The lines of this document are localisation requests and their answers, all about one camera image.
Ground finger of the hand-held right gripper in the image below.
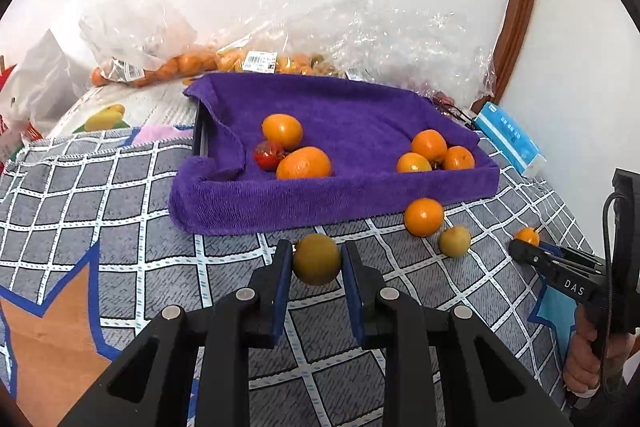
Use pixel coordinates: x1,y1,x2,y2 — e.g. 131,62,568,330
537,242,609,279
509,238,607,309

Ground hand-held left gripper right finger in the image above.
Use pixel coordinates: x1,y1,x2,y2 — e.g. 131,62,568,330
341,241,568,427

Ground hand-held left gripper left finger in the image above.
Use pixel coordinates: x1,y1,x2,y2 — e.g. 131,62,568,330
57,239,293,427

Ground small orange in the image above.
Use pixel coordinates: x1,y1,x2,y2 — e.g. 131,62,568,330
514,227,541,248

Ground yellow-green round fruit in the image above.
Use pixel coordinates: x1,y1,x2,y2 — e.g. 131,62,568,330
292,234,343,286

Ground large orange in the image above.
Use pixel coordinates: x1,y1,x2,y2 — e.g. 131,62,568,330
276,146,333,180

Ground small red fruit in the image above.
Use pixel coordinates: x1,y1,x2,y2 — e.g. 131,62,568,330
253,140,287,171

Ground person's right forearm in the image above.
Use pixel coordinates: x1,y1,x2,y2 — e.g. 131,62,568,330
565,379,638,427

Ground bag of small yellow fruits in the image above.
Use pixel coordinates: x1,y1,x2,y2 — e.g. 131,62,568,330
307,54,371,82

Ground person's right hand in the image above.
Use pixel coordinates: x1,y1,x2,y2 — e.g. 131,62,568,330
562,306,637,395

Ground small yellow fruit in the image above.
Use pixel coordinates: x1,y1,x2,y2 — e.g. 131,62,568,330
438,225,472,258

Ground blue tissue box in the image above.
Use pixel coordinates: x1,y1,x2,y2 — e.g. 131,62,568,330
472,102,547,178

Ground grey checked blanket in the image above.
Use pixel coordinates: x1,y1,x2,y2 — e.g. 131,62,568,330
0,122,596,427

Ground purple towel-lined tray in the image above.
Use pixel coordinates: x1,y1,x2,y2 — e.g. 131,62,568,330
168,73,501,236

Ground fruit-printed paper sheet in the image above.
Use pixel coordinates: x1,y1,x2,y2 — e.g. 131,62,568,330
47,79,201,142

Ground clear bag of oranges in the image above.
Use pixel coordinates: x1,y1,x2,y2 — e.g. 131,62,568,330
80,0,218,88
215,44,341,78

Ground large crumpled clear plastic bag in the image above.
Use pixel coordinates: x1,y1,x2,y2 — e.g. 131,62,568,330
287,0,498,108

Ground red snack package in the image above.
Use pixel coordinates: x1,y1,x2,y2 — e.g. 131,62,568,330
0,114,46,150

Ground white plastic bag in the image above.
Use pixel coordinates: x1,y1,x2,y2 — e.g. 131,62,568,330
0,29,88,142

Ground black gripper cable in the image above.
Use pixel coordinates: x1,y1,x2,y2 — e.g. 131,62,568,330
601,193,626,388

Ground thin black cable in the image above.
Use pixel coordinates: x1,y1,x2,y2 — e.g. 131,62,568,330
440,104,477,131

